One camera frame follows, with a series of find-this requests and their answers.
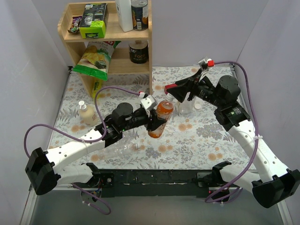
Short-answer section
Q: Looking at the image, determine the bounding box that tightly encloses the clear bottle lying flat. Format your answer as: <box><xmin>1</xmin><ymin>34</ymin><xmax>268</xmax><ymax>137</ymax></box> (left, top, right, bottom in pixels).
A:
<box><xmin>90</xmin><ymin>133</ymin><xmax>141</xmax><ymax>163</ymax></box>

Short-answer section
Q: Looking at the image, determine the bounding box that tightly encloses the green black box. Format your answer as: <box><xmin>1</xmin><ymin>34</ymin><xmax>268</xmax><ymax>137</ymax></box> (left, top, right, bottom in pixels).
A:
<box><xmin>79</xmin><ymin>3</ymin><xmax>108</xmax><ymax>39</ymax></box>

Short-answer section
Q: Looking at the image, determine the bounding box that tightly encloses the aluminium table edge rail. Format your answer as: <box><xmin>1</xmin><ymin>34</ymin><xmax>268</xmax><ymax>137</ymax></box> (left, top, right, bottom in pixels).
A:
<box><xmin>20</xmin><ymin>181</ymin><xmax>79</xmax><ymax>225</ymax></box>

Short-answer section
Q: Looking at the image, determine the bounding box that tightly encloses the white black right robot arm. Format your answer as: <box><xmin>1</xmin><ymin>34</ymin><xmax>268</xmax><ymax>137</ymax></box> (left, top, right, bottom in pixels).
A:
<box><xmin>166</xmin><ymin>75</ymin><xmax>300</xmax><ymax>208</ymax></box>

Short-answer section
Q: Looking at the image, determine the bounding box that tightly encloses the orange juice bottle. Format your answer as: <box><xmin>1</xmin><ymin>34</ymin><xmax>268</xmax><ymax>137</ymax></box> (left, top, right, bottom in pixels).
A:
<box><xmin>148</xmin><ymin>98</ymin><xmax>174</xmax><ymax>138</ymax></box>

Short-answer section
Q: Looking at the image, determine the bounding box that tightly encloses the green cassava chips bag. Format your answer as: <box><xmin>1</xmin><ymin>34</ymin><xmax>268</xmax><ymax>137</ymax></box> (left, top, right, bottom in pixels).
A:
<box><xmin>73</xmin><ymin>41</ymin><xmax>121</xmax><ymax>81</ymax></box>

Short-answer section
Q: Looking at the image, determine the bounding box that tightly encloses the red toothpaste box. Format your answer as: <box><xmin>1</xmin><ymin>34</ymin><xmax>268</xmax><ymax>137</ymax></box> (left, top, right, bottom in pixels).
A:
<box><xmin>164</xmin><ymin>83</ymin><xmax>177</xmax><ymax>94</ymax></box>

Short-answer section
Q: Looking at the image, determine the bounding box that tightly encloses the wooden shelf unit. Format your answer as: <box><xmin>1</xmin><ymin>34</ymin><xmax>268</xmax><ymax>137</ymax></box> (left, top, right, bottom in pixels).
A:
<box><xmin>57</xmin><ymin>0</ymin><xmax>153</xmax><ymax>99</ymax></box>

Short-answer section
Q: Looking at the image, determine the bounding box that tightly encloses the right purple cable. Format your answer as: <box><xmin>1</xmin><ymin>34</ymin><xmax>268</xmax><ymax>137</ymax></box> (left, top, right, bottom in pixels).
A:
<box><xmin>204</xmin><ymin>60</ymin><xmax>260</xmax><ymax>204</ymax></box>

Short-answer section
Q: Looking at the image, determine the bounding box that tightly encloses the black label jar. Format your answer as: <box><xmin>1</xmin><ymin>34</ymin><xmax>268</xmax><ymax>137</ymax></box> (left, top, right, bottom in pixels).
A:
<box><xmin>128</xmin><ymin>40</ymin><xmax>149</xmax><ymax>64</ymax></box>

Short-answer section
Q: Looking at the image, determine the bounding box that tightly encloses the white bottle cap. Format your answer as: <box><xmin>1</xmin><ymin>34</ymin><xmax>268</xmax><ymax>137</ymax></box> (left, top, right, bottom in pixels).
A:
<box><xmin>194</xmin><ymin>104</ymin><xmax>202</xmax><ymax>110</ymax></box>

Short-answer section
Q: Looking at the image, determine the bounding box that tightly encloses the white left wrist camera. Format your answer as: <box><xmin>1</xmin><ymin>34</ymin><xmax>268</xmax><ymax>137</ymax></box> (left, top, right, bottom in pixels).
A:
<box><xmin>139</xmin><ymin>91</ymin><xmax>157</xmax><ymax>116</ymax></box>

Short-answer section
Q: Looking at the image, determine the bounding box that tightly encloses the beige soap pump bottle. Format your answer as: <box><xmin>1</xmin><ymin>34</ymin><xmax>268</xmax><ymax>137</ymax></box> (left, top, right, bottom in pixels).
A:
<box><xmin>78</xmin><ymin>100</ymin><xmax>98</xmax><ymax>127</ymax></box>

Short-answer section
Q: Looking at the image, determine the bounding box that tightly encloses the tin can orange label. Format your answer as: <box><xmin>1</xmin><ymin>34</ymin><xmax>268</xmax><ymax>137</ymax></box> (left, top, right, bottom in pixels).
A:
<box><xmin>131</xmin><ymin>0</ymin><xmax>149</xmax><ymax>31</ymax></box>

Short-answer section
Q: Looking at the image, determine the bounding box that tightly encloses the yellow green snack packet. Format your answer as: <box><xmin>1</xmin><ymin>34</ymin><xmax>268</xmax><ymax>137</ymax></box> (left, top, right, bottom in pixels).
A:
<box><xmin>91</xmin><ymin>78</ymin><xmax>103</xmax><ymax>102</ymax></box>

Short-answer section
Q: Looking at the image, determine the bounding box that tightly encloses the purple candy packet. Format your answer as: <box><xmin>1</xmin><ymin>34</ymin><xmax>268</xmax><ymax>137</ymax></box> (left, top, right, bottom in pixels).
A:
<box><xmin>67</xmin><ymin>16</ymin><xmax>82</xmax><ymax>34</ymax></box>

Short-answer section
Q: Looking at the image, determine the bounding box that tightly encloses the clear plastic bottle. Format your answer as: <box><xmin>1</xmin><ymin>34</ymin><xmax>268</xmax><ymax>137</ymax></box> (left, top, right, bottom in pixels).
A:
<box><xmin>177</xmin><ymin>95</ymin><xmax>196</xmax><ymax>116</ymax></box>

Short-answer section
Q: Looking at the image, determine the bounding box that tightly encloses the white orange-bottle cap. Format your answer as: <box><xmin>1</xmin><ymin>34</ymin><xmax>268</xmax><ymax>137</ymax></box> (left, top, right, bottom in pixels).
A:
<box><xmin>166</xmin><ymin>94</ymin><xmax>174</xmax><ymax>102</ymax></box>

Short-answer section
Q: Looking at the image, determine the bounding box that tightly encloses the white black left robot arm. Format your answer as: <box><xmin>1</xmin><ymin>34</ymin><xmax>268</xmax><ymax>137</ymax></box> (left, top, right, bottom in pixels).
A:
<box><xmin>25</xmin><ymin>103</ymin><xmax>166</xmax><ymax>195</ymax></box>

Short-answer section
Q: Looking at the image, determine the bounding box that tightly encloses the white carton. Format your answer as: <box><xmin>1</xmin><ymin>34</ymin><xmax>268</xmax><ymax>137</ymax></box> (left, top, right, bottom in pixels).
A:
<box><xmin>115</xmin><ymin>0</ymin><xmax>133</xmax><ymax>32</ymax></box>

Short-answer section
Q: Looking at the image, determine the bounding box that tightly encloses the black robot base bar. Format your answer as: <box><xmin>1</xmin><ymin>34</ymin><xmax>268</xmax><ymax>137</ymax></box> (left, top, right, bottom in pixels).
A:
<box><xmin>72</xmin><ymin>161</ymin><xmax>232</xmax><ymax>199</ymax></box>

